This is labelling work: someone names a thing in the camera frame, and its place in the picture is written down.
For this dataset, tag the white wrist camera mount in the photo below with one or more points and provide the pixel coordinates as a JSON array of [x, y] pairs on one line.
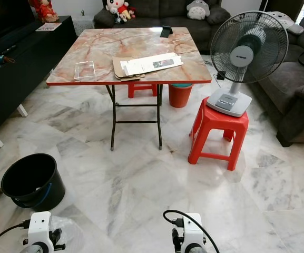
[[193, 229], [39, 226]]

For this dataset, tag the red figurine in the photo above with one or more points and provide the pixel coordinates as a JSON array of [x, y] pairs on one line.
[[45, 9]]

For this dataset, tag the black TV cabinet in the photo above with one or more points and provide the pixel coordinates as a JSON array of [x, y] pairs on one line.
[[36, 63]]

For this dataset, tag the red white doll plush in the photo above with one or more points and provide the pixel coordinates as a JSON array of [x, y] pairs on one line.
[[119, 8]]

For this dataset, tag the black television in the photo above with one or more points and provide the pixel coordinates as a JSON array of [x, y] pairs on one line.
[[4, 21]]

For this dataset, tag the dark grey cushion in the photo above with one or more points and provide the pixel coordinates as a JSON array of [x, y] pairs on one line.
[[218, 15]]

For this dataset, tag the grey table fan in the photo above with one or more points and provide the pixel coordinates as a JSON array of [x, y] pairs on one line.
[[242, 55]]

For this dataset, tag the marble top folding table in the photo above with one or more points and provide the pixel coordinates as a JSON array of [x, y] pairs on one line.
[[109, 48]]

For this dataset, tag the clear plastic container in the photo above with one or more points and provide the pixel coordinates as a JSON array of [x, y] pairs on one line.
[[84, 70]]

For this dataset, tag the small black pouch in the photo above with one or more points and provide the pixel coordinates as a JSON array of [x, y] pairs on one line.
[[166, 31]]

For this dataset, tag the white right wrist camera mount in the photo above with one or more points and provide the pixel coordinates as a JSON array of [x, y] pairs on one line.
[[193, 229]]

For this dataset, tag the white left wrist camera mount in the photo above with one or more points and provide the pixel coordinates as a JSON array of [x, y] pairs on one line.
[[39, 226]]

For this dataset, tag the red plastic bucket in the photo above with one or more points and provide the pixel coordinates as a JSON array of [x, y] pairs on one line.
[[180, 96]]

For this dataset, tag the red plastic stool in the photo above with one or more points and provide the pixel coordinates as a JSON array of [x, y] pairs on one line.
[[217, 125], [141, 88]]

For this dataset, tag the black plastic bucket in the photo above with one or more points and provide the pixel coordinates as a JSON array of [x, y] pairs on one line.
[[33, 179]]

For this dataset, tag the small grey Totoro plush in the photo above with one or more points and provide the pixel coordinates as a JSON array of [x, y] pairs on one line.
[[197, 9]]

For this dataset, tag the dark grey sofa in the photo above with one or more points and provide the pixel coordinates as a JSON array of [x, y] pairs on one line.
[[291, 84], [159, 13]]

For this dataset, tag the pink white booklet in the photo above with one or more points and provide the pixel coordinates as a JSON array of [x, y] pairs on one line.
[[48, 27]]

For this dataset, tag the clear plastic bag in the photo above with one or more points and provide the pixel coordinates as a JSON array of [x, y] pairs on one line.
[[74, 232]]

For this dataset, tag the flat white carton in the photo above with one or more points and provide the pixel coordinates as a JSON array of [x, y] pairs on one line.
[[144, 65]]

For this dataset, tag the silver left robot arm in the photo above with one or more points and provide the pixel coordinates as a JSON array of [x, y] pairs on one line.
[[37, 250]]

